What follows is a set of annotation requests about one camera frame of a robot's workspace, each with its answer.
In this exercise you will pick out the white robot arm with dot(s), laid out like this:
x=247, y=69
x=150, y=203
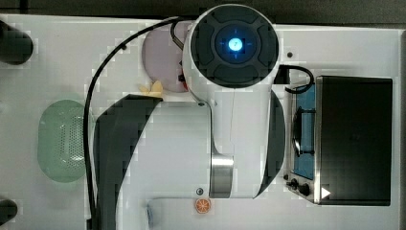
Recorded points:
x=224, y=139

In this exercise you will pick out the lavender round plate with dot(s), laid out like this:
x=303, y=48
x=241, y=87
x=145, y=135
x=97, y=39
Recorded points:
x=162, y=59

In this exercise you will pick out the yellow peeled banana toy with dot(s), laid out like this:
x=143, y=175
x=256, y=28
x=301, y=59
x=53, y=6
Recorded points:
x=156, y=90

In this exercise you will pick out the orange slice toy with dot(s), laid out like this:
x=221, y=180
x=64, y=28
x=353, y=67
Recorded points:
x=202, y=205

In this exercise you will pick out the silver toaster oven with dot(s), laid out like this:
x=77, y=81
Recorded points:
x=340, y=142

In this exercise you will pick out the green perforated colander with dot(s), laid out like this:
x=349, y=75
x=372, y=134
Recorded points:
x=60, y=152

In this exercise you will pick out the black round object lower left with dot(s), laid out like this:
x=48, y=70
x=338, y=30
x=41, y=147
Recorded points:
x=8, y=210

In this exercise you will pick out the black cylinder post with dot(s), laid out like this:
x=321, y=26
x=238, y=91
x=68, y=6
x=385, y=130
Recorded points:
x=16, y=47

